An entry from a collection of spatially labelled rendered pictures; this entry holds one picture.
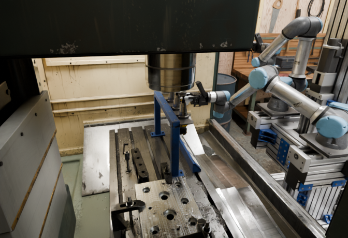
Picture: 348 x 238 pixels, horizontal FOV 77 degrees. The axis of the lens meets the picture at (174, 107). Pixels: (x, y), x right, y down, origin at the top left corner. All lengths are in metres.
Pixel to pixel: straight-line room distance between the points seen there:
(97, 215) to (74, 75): 0.95
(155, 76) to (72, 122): 1.32
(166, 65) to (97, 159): 1.20
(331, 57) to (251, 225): 1.03
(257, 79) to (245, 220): 0.74
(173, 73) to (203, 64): 1.24
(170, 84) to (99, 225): 0.99
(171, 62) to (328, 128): 0.89
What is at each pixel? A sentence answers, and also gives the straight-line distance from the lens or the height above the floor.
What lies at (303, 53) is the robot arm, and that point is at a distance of 1.82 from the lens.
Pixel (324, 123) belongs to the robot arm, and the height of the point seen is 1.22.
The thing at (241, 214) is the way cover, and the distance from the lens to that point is 1.30.
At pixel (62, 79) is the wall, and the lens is 1.76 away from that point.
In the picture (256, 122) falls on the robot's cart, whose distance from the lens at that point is 1.73.
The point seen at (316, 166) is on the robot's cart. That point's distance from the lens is 1.45.
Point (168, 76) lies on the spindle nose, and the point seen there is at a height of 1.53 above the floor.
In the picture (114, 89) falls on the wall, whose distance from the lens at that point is 1.75.
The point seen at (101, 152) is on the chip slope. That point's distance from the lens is 1.72.
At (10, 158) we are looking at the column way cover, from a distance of 0.65.
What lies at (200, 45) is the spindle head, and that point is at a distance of 0.58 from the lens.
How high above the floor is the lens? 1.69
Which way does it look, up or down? 23 degrees down
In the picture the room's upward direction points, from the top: 1 degrees clockwise
